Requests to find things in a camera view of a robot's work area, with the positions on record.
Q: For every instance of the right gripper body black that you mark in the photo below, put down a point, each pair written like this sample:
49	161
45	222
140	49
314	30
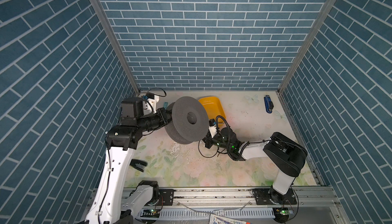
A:
217	141

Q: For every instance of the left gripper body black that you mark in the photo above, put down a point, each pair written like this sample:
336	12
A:
152	121

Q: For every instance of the grey cable spool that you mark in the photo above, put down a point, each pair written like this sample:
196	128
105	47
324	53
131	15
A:
189	122

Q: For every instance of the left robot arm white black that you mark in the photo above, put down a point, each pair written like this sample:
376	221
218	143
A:
137	115

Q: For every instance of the yellow plastic tray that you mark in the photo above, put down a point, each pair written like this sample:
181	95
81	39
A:
212	106

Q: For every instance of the black stapler on table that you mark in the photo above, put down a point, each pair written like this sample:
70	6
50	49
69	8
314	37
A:
138	165

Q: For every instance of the blue stapler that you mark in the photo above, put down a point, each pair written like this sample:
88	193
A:
268	104

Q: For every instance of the printed paper sheet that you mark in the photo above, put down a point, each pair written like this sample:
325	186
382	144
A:
215	219

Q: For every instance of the right green circuit board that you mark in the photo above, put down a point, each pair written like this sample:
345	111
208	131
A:
282	215

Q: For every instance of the green circuit board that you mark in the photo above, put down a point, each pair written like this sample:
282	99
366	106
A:
282	215
150	213

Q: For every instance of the left green circuit board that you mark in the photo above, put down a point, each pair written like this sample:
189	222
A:
150	213

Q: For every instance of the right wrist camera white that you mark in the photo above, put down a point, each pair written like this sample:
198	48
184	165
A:
212	127

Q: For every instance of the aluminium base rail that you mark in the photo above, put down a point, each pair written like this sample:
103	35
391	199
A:
314	204

